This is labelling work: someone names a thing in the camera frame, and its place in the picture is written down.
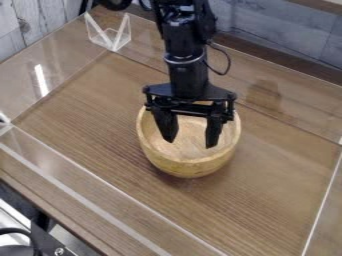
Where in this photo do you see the black metal mount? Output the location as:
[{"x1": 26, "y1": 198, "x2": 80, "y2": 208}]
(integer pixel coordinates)
[{"x1": 31, "y1": 223, "x2": 78, "y2": 256}]

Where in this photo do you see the black cable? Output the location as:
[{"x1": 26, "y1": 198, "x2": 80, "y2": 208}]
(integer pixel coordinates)
[{"x1": 0, "y1": 228, "x2": 42, "y2": 248}]

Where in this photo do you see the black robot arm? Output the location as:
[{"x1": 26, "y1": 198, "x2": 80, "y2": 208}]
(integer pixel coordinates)
[{"x1": 143, "y1": 0, "x2": 237, "y2": 148}]

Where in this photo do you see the wooden bowl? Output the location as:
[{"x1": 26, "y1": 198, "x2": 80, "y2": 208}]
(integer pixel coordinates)
[{"x1": 136, "y1": 108, "x2": 242, "y2": 178}]

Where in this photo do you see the clear acrylic corner bracket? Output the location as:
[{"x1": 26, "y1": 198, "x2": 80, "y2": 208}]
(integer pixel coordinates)
[{"x1": 84, "y1": 13, "x2": 131, "y2": 52}]

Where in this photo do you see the clear acrylic tray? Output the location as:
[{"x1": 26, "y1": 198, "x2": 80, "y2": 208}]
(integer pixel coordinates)
[{"x1": 0, "y1": 10, "x2": 342, "y2": 256}]

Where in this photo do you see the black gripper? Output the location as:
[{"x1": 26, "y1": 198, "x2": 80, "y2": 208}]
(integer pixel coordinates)
[{"x1": 143, "y1": 83, "x2": 238, "y2": 148}]

